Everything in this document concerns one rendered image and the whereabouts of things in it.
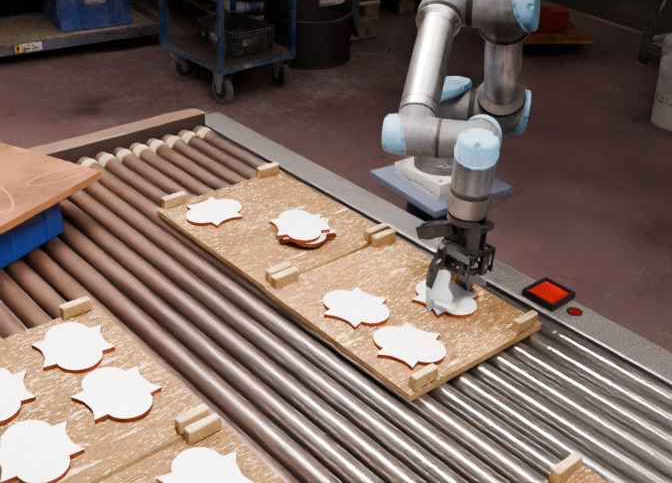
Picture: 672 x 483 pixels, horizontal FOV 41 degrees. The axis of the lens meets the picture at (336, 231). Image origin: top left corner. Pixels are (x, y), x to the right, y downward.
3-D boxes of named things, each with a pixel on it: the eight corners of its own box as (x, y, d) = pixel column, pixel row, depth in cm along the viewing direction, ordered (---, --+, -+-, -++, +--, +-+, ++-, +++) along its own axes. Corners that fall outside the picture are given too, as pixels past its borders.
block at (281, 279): (294, 276, 181) (294, 265, 180) (299, 280, 180) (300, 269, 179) (269, 286, 178) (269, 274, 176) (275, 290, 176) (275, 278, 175)
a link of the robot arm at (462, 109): (425, 119, 239) (428, 70, 233) (476, 124, 236) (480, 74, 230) (418, 135, 228) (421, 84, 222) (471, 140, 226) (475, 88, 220)
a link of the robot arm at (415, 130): (421, -44, 191) (378, 128, 164) (473, -41, 189) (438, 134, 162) (422, -1, 200) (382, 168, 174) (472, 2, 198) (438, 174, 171)
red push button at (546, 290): (545, 286, 186) (546, 280, 185) (568, 298, 182) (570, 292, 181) (526, 295, 182) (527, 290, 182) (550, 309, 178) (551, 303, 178)
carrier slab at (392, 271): (393, 242, 198) (394, 236, 197) (541, 329, 171) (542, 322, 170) (265, 294, 178) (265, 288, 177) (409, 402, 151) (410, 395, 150)
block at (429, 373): (431, 373, 156) (433, 361, 154) (439, 378, 154) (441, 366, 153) (406, 386, 152) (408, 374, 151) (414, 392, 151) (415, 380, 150)
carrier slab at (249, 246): (278, 175, 225) (278, 169, 225) (391, 240, 199) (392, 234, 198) (156, 215, 205) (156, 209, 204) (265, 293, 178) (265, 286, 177)
